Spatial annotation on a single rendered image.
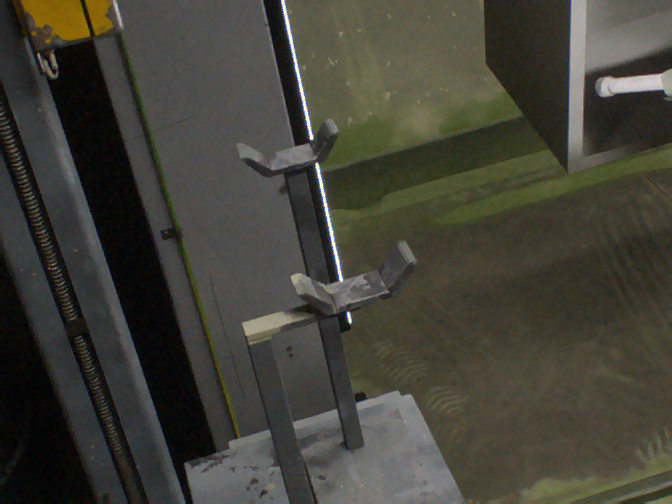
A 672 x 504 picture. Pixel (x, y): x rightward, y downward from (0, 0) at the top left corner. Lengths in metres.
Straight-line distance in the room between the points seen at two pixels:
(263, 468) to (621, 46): 1.47
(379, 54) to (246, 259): 1.56
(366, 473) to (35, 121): 0.48
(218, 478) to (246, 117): 0.41
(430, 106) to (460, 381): 0.80
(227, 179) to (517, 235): 1.46
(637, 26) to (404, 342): 0.76
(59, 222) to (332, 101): 2.12
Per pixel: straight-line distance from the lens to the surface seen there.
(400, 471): 1.13
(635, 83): 2.07
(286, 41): 1.37
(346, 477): 1.13
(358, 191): 2.95
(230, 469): 1.19
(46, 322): 0.88
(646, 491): 2.18
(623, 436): 2.26
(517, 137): 3.03
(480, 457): 2.25
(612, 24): 2.51
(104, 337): 0.89
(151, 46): 1.33
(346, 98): 2.94
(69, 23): 0.76
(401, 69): 2.97
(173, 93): 1.36
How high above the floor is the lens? 1.56
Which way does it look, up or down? 32 degrees down
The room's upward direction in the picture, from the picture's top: 12 degrees counter-clockwise
